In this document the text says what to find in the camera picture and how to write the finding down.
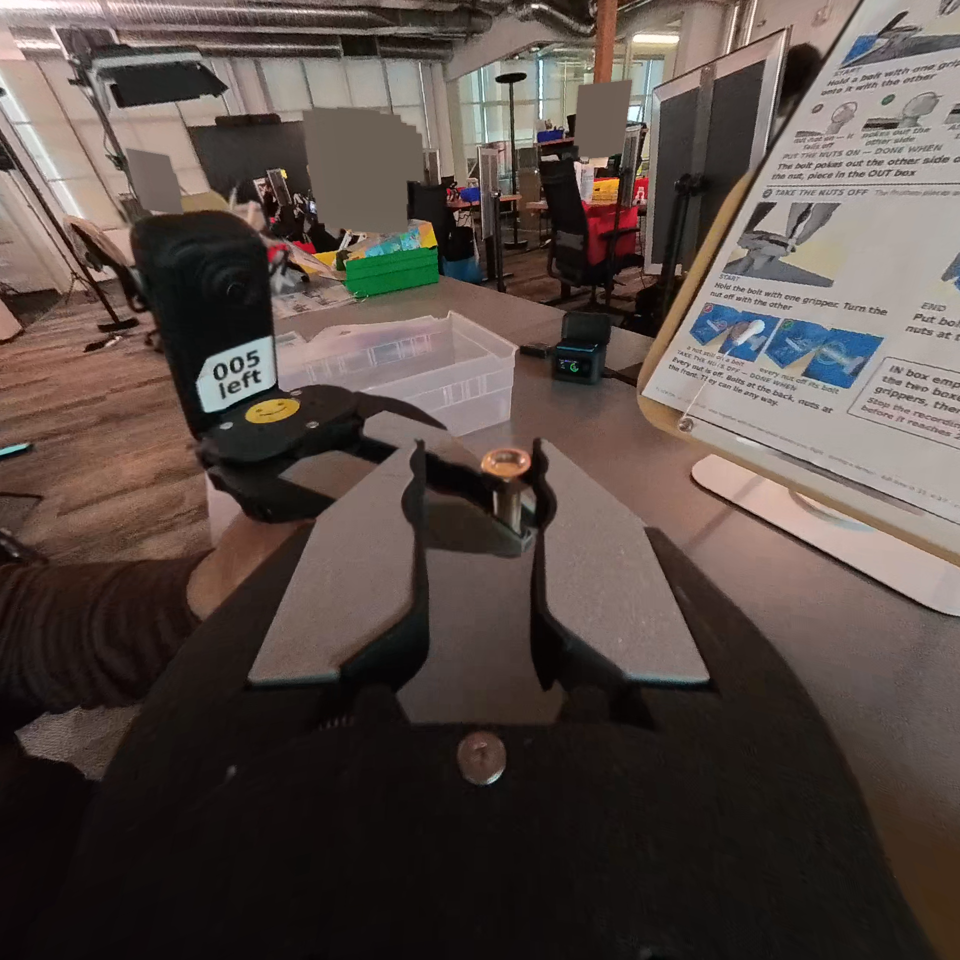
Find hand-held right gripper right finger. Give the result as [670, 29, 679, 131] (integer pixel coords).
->
[531, 438, 711, 693]

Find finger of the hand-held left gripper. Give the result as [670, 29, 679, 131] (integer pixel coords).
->
[352, 390, 450, 460]
[279, 448, 397, 500]

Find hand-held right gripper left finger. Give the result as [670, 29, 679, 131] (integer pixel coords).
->
[247, 439, 432, 691]

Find clear plastic bin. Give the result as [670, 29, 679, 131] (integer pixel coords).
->
[273, 309, 519, 438]

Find steel bolt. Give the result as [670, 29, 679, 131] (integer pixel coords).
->
[493, 472, 528, 530]

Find person's left forearm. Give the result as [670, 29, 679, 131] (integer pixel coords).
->
[0, 551, 207, 740]

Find person's left hand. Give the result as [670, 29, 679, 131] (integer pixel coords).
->
[186, 513, 310, 620]

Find scattered printed papers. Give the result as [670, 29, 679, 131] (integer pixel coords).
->
[271, 285, 361, 320]

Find green plastic bin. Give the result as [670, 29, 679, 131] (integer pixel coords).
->
[343, 247, 440, 297]

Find instruction sheet on stand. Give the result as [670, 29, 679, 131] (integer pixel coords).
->
[636, 0, 960, 618]

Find colourful cardboard box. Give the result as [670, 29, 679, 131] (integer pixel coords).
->
[360, 225, 438, 260]

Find black charging case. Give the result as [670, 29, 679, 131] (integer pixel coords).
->
[553, 311, 612, 386]

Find black studio light panel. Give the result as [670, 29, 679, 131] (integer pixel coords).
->
[90, 48, 230, 110]

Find red fabric cover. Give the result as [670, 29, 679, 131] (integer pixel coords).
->
[585, 198, 648, 265]

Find black floor lamp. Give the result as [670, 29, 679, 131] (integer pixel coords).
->
[495, 72, 535, 252]

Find printed instruction sheet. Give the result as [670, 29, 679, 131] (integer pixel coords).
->
[641, 0, 960, 526]

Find framed grey pin board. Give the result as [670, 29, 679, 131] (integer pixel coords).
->
[643, 28, 794, 275]

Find thin retaining wire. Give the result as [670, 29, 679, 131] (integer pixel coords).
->
[678, 318, 768, 432]

